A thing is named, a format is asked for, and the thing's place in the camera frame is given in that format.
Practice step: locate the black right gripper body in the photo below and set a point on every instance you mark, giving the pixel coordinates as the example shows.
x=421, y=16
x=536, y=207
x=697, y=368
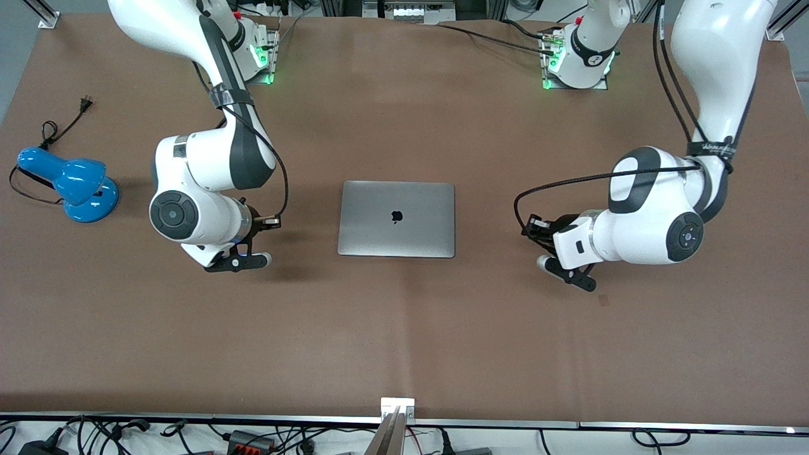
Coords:
x=255, y=220

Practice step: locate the black plug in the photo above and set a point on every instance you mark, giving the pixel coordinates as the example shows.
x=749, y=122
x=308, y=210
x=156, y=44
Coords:
x=445, y=443

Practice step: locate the grey box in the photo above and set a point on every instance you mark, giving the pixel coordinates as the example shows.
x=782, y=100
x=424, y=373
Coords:
x=474, y=452

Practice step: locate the grey laptop with black keyboard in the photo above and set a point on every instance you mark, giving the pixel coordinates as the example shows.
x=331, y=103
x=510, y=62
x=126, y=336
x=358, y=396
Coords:
x=396, y=221

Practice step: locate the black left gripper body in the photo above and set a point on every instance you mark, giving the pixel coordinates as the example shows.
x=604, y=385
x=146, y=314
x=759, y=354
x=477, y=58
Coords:
x=560, y=225

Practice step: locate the metal table edge rail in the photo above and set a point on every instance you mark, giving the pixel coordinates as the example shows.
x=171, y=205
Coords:
x=505, y=422

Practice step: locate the aluminium corner post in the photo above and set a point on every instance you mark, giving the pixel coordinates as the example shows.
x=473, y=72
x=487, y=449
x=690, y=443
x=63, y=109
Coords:
x=787, y=19
x=43, y=14

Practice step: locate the aluminium frame post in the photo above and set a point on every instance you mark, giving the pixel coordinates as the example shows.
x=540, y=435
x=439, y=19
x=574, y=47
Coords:
x=646, y=9

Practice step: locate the white box with ports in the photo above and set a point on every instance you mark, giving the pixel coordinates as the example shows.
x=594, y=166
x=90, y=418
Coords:
x=407, y=11

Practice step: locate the brown table cover sheet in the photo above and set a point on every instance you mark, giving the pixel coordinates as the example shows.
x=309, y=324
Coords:
x=189, y=316

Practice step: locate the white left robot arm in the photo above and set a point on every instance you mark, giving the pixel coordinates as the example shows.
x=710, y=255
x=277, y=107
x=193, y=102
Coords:
x=651, y=227

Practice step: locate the white power strip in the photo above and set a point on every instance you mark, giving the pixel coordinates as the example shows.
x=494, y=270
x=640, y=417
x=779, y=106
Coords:
x=272, y=9

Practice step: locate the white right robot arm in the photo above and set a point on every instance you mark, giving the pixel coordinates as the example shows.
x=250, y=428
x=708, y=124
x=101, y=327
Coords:
x=189, y=164

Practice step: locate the aluminium profile bar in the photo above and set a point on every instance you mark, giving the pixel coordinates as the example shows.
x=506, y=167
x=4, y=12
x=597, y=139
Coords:
x=387, y=436

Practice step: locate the white metal bracket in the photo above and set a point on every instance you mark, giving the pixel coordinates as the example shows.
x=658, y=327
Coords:
x=387, y=402

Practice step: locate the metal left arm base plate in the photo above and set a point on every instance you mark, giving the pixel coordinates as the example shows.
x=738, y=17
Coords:
x=600, y=85

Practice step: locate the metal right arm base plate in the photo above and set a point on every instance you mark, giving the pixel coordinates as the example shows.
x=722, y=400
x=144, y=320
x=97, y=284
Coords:
x=272, y=63

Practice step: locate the black power adapter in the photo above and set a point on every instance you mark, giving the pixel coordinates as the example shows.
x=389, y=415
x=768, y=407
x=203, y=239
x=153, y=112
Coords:
x=41, y=448

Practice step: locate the blue desk lamp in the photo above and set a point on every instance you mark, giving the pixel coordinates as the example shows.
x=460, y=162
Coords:
x=82, y=189

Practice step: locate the black and orange connector block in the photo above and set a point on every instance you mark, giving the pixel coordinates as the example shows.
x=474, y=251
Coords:
x=249, y=441

